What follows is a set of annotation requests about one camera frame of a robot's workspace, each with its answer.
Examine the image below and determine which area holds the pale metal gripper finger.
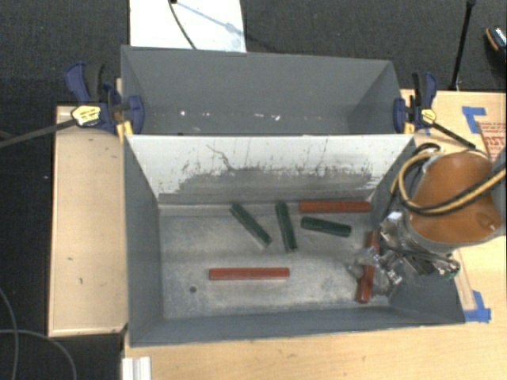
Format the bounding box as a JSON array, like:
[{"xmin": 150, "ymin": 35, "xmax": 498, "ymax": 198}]
[
  {"xmin": 372, "ymin": 261, "xmax": 403, "ymax": 295},
  {"xmin": 347, "ymin": 246, "xmax": 380, "ymax": 279}
]

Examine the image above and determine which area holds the red-brown block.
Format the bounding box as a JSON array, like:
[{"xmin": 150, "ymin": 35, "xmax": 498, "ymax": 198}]
[
  {"xmin": 355, "ymin": 230, "xmax": 382, "ymax": 305},
  {"xmin": 208, "ymin": 267, "xmax": 292, "ymax": 282},
  {"xmin": 297, "ymin": 200, "xmax": 373, "ymax": 215}
]

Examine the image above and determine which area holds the dark green flat block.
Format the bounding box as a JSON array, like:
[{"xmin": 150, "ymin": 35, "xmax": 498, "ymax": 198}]
[
  {"xmin": 228, "ymin": 202, "xmax": 273, "ymax": 249},
  {"xmin": 299, "ymin": 216, "xmax": 353, "ymax": 238},
  {"xmin": 274, "ymin": 200, "xmax": 299, "ymax": 253}
]

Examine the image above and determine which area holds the grey metal bin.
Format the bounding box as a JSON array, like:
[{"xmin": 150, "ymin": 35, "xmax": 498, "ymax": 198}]
[{"xmin": 120, "ymin": 44, "xmax": 467, "ymax": 348}]

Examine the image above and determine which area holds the brown cardboard with red print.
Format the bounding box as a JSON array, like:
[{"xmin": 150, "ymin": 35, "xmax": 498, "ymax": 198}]
[{"xmin": 398, "ymin": 89, "xmax": 507, "ymax": 321}]

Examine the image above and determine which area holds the pale wood board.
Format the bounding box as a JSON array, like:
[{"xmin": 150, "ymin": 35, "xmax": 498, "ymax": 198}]
[{"xmin": 47, "ymin": 104, "xmax": 130, "ymax": 338}]

